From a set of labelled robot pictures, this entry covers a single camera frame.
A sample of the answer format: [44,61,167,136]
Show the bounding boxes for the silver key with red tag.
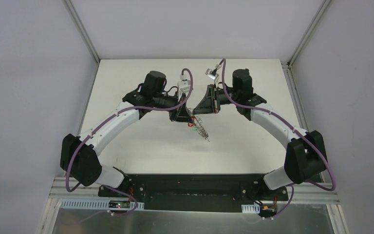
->
[187,117,195,127]

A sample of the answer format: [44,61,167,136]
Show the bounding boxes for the metal disc keyring with rings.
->
[189,108,210,142]

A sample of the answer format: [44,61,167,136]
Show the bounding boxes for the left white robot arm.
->
[60,68,193,197]

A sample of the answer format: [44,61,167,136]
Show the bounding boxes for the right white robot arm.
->
[193,67,328,200]

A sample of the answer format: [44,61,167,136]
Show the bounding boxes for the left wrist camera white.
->
[177,75,191,100]

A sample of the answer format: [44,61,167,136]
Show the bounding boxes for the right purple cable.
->
[219,58,337,220]

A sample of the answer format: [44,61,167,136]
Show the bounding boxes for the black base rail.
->
[98,174,289,213]

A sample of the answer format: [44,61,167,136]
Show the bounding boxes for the right white cable duct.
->
[241,203,261,214]

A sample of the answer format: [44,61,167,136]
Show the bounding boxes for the aluminium frame rail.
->
[49,177,340,205]

